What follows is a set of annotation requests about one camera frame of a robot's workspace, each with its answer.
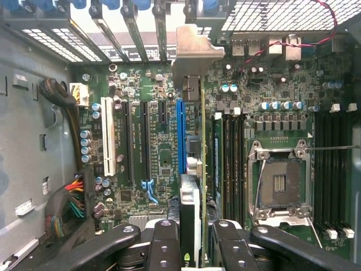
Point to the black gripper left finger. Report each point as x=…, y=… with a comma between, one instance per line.
x=163, y=248

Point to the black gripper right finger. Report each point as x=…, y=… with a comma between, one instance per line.
x=234, y=251

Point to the silver chipset heat sink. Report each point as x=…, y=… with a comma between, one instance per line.
x=138, y=221

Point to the metal socket cover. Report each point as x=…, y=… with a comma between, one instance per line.
x=282, y=221

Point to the CPU socket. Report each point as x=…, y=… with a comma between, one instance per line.
x=282, y=183

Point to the RAM stick with white label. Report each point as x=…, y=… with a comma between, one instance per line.
x=217, y=158

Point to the green motherboard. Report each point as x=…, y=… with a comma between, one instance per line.
x=163, y=146

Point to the blue expansion slot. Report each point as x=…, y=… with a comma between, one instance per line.
x=180, y=135

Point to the black RAM slot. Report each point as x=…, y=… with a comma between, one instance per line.
x=345, y=169
x=337, y=169
x=318, y=169
x=327, y=169

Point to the white expansion slot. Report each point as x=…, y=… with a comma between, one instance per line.
x=108, y=135

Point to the short black expansion slot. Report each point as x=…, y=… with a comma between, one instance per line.
x=162, y=113

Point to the thin locking lever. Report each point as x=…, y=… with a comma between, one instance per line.
x=332, y=147

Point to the white power connector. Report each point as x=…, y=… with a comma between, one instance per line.
x=80, y=94

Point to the black open PC case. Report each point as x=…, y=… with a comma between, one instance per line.
x=22, y=141

